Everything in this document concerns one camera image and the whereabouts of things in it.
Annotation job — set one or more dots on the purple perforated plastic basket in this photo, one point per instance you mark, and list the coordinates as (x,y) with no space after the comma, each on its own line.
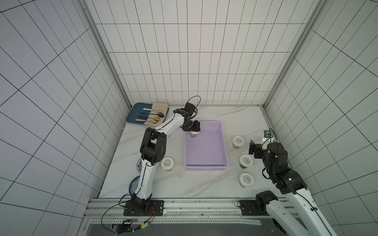
(207,151)

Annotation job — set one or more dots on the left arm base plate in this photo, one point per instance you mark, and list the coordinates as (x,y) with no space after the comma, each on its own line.
(153,207)

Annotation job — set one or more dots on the yogurt cup white lid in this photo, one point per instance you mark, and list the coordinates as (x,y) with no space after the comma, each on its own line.
(245,161)
(167,164)
(246,180)
(237,142)
(194,134)

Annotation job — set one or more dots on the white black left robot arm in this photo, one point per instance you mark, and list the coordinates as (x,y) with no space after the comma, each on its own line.
(153,149)

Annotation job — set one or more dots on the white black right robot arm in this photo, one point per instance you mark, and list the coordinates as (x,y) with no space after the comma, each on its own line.
(293,187)

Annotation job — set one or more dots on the yellow blue patterned plate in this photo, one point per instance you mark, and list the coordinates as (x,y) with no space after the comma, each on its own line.
(139,166)

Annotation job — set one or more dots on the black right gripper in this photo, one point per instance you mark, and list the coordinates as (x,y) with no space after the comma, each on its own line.
(253,147)

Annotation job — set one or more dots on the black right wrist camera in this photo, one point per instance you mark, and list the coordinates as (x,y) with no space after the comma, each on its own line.
(268,134)

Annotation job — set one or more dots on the dark teal tray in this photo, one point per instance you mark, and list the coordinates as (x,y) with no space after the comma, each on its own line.
(138,113)

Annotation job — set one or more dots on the white handled spoon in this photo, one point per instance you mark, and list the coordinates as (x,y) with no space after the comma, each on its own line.
(150,110)

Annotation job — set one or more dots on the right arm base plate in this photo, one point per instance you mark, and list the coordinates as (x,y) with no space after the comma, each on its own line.
(248,207)

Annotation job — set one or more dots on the aluminium rail frame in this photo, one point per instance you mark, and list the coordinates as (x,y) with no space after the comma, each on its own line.
(192,216)

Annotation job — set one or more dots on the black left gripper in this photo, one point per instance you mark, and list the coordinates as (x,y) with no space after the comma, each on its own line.
(196,127)

